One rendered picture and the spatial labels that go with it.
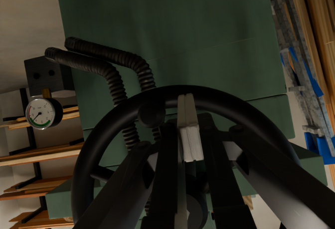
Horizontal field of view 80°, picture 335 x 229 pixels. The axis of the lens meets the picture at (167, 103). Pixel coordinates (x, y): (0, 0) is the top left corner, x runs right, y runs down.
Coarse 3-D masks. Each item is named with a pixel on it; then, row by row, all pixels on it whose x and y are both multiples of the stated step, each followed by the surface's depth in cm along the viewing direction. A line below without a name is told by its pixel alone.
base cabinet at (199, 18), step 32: (64, 0) 45; (96, 0) 44; (128, 0) 43; (160, 0) 42; (192, 0) 41; (224, 0) 40; (256, 0) 40; (64, 32) 45; (96, 32) 44; (128, 32) 43; (160, 32) 42; (192, 32) 41; (224, 32) 40; (256, 32) 40; (160, 64) 42; (192, 64) 42; (224, 64) 41; (256, 64) 40; (96, 96) 44; (128, 96) 44; (256, 96) 40
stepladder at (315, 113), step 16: (272, 0) 109; (288, 0) 106; (288, 32) 105; (288, 48) 111; (304, 48) 105; (288, 64) 121; (304, 64) 106; (304, 80) 106; (304, 96) 120; (320, 96) 105; (304, 112) 119; (320, 112) 104; (304, 128) 119; (320, 128) 106; (320, 144) 106
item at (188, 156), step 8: (184, 96) 20; (184, 104) 18; (184, 112) 16; (184, 120) 15; (184, 128) 14; (184, 136) 14; (184, 144) 14; (184, 152) 14; (192, 152) 15; (184, 160) 15; (192, 160) 15
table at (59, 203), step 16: (304, 160) 39; (320, 160) 39; (240, 176) 41; (320, 176) 39; (48, 192) 47; (64, 192) 46; (96, 192) 45; (208, 192) 33; (256, 192) 40; (48, 208) 46; (64, 208) 46; (144, 208) 34; (208, 208) 32
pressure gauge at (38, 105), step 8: (48, 88) 42; (48, 96) 42; (32, 104) 40; (40, 104) 39; (48, 104) 39; (56, 104) 40; (32, 112) 40; (48, 112) 39; (56, 112) 40; (32, 120) 40; (40, 120) 39; (48, 120) 39; (56, 120) 40; (40, 128) 39
